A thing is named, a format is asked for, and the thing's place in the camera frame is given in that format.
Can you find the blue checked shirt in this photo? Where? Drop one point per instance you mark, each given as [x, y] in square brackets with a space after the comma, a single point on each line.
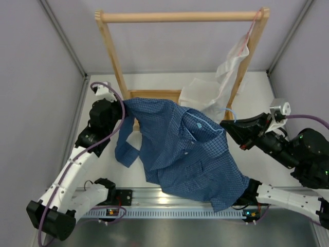
[182, 159]

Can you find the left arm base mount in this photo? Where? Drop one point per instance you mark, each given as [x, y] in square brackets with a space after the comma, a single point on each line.
[116, 198]

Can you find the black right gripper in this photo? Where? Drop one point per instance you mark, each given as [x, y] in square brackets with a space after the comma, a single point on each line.
[248, 133]

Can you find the wooden clothes rack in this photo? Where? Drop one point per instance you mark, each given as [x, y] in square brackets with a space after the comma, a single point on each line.
[259, 20]

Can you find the aluminium frame post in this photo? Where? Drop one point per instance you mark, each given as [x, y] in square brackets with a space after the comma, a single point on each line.
[308, 4]
[62, 35]

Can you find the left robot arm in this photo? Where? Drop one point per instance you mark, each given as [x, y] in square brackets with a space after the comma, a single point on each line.
[57, 211]

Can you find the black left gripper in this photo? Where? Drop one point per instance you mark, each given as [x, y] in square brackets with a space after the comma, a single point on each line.
[117, 104]

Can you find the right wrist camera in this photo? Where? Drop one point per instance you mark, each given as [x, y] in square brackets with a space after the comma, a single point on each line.
[279, 109]

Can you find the white shirt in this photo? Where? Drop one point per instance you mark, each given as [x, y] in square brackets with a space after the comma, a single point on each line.
[209, 96]

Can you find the pink wire hanger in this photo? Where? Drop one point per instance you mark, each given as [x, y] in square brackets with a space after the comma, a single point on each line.
[246, 36]

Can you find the aluminium frame post left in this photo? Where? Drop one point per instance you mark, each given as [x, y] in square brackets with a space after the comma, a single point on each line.
[62, 35]

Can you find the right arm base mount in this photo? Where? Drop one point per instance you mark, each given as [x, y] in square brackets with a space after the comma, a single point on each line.
[249, 195]

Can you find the blue wire hanger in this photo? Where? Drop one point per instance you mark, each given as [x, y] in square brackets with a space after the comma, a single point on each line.
[220, 130]

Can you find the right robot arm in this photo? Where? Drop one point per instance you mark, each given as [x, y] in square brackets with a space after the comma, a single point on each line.
[306, 156]

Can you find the grey slotted cable duct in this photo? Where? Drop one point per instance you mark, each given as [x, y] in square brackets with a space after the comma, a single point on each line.
[167, 213]

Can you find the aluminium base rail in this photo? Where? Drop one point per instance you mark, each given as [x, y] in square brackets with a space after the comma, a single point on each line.
[154, 197]

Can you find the aluminium frame post right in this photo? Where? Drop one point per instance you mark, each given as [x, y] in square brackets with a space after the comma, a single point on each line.
[308, 4]

